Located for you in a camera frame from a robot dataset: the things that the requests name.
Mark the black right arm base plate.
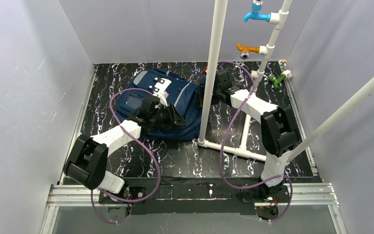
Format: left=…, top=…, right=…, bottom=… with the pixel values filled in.
left=237, top=183, right=290, bottom=203

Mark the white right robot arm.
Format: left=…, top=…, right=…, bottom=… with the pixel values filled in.
left=199, top=70, right=301, bottom=189

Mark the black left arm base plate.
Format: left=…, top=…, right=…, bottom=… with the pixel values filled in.
left=98, top=186, right=147, bottom=204

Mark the aluminium rail frame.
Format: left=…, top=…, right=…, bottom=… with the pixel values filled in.
left=40, top=69, right=349, bottom=234

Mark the blue pipe valve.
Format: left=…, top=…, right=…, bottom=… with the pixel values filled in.
left=243, top=0, right=271, bottom=22

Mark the orange pipe valve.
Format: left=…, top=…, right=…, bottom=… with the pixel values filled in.
left=236, top=44, right=260, bottom=60

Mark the white PVC pipe frame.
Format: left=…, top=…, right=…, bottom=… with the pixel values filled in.
left=198, top=0, right=374, bottom=162

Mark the navy blue student backpack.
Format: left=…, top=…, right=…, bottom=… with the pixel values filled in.
left=115, top=69, right=202, bottom=141

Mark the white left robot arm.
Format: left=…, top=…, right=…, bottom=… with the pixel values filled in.
left=63, top=95, right=187, bottom=194

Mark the green pipe valve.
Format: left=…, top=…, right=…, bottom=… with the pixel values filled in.
left=268, top=74, right=287, bottom=89

